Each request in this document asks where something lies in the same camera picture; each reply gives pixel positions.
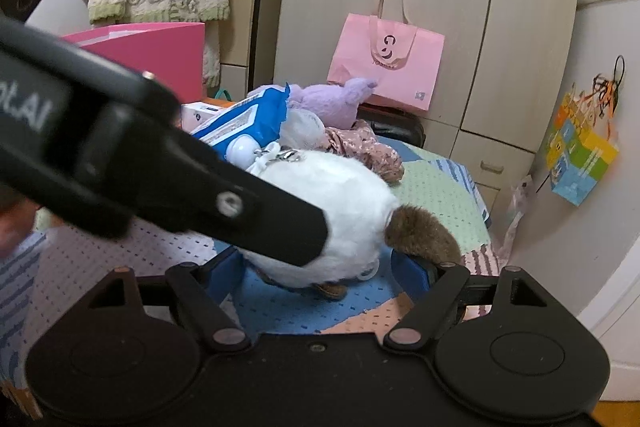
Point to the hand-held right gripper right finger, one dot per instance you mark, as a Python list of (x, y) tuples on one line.
[(410, 279)]

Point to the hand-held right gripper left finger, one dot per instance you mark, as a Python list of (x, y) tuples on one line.
[(227, 269)]

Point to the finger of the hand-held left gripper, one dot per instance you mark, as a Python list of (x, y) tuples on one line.
[(270, 222)]

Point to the white plush toy brown tail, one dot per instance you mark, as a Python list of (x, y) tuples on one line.
[(350, 207)]

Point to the pink floral cloth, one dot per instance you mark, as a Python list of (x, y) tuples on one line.
[(367, 149)]

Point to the purple plush toy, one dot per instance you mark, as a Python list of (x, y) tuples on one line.
[(330, 104)]

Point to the person's left hand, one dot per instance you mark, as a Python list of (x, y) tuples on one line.
[(12, 229)]

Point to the white round toy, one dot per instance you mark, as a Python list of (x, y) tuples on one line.
[(242, 152)]

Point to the pale grey plush toy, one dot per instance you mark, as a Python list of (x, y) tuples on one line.
[(300, 129)]

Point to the patchwork blanket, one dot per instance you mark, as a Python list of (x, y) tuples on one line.
[(440, 187)]

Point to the pink storage box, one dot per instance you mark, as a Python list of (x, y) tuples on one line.
[(150, 52)]

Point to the blue wet wipes pack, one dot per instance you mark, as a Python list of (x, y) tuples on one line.
[(240, 117)]

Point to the small white box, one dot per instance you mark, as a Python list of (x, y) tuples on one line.
[(200, 113)]

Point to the clear plastic bag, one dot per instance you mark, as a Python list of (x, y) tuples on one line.
[(517, 212)]

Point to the cream knitted pajama pants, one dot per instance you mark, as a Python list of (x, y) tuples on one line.
[(212, 52)]

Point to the black suitcase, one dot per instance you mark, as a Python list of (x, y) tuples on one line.
[(395, 124)]

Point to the pink tote bag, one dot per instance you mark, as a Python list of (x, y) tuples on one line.
[(387, 57)]

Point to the colourful gift bag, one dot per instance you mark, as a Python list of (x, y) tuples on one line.
[(580, 152)]

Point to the beige wooden wardrobe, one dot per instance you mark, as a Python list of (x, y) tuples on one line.
[(480, 7)]

